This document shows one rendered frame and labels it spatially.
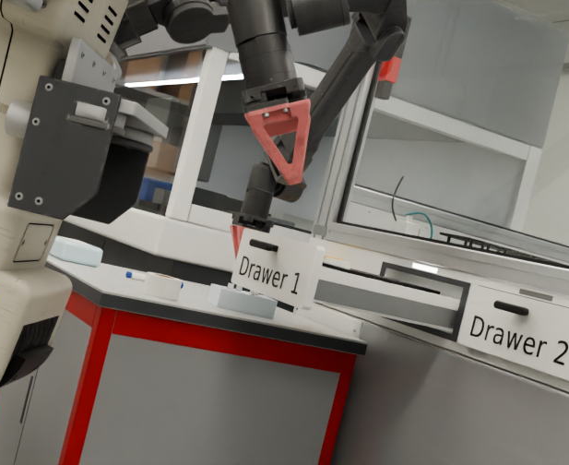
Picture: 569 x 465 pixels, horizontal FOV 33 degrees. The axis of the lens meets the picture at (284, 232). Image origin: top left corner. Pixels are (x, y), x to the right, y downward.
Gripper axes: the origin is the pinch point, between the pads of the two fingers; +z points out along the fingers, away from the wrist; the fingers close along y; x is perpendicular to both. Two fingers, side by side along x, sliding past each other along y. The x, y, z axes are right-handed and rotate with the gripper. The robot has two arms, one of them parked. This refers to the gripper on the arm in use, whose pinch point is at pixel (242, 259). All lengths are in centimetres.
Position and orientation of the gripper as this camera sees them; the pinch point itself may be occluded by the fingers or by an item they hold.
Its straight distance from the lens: 196.8
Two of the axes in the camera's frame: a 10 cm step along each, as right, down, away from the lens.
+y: -3.1, -0.5, 9.5
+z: -2.5, 9.7, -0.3
